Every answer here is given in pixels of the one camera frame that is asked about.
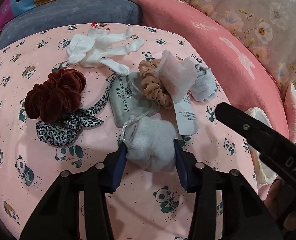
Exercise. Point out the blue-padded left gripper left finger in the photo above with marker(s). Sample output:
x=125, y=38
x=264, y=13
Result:
x=119, y=164

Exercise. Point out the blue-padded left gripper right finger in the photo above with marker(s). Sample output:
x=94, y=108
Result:
x=244, y=214

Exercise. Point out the white printed packaging bag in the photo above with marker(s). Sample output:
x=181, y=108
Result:
x=187, y=122

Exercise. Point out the blue-grey sock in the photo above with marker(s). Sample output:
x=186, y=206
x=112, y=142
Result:
x=204, y=88

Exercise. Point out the light grey sock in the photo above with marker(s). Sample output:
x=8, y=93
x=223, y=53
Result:
x=150, y=144

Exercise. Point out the dark red velvet scrunchie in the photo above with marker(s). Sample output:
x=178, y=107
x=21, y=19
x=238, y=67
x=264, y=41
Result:
x=59, y=94

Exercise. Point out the translucent pink plastic wrapper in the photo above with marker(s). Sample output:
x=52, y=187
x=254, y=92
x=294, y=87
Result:
x=177, y=76

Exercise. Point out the tan dotted scrunchie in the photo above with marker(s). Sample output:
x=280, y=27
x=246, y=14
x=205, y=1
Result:
x=151, y=85

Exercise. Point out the person's right hand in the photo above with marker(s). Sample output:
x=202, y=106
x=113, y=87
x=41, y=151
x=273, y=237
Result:
x=281, y=202

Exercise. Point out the pink floral pillow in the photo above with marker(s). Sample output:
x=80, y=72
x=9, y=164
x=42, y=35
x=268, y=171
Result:
x=290, y=111

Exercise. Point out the leopard print scrunchie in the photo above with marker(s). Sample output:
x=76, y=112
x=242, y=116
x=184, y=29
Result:
x=65, y=130

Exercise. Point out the pink towel blanket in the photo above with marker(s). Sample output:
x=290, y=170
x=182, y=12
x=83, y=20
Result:
x=244, y=80

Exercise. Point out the grey floral quilt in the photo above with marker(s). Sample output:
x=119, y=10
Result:
x=266, y=27

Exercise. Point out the white glove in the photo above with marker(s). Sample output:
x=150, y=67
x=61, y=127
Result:
x=95, y=49

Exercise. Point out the blue-grey velvet cushion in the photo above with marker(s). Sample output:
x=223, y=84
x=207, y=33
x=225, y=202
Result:
x=69, y=12

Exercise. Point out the grey drawstring pouch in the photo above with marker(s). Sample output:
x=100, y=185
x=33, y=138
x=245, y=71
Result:
x=128, y=103

